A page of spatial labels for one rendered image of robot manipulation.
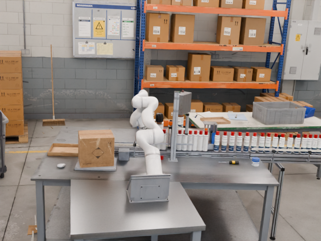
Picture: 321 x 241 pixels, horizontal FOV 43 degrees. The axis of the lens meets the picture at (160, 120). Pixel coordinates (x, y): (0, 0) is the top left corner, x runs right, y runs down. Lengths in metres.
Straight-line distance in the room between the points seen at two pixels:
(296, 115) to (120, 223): 3.52
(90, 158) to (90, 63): 4.61
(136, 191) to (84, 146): 0.77
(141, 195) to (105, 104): 5.31
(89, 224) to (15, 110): 4.21
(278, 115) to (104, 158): 2.76
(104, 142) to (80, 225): 1.01
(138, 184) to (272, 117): 2.94
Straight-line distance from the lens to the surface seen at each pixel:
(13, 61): 6.67
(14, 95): 6.76
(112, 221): 2.88
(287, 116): 5.71
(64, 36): 8.03
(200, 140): 4.05
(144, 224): 2.84
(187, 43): 7.56
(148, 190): 3.09
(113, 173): 3.60
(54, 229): 4.02
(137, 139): 3.22
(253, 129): 5.49
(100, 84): 8.18
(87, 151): 3.63
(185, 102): 3.80
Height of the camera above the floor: 2.26
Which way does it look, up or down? 16 degrees down
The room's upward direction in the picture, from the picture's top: 3 degrees clockwise
